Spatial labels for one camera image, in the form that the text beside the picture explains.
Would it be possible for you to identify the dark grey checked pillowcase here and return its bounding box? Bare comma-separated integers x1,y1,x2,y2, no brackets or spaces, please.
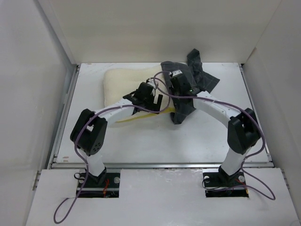
161,49,220,125

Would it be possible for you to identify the cream yellow pillow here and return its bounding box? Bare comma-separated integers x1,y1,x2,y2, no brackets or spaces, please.
103,65,175,128

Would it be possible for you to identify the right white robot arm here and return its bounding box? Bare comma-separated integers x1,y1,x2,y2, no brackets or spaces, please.
164,70,261,186

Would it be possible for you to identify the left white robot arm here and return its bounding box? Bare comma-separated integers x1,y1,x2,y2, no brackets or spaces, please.
70,81,163,187

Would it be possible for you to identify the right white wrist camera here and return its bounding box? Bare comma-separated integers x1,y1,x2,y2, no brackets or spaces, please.
167,70,182,78

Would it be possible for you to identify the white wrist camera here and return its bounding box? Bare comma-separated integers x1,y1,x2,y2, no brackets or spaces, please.
167,70,182,78
146,78,158,96

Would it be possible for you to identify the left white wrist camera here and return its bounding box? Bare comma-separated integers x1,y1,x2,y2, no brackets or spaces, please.
146,78,158,96

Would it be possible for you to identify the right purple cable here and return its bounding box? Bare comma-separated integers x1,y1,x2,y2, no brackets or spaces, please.
152,70,276,201

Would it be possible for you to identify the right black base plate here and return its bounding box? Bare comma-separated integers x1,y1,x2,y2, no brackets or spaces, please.
202,171,249,198

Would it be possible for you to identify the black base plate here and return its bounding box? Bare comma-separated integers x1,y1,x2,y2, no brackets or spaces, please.
202,171,249,198
74,172,120,198

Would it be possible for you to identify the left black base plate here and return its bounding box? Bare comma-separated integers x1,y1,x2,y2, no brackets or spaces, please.
74,172,120,198

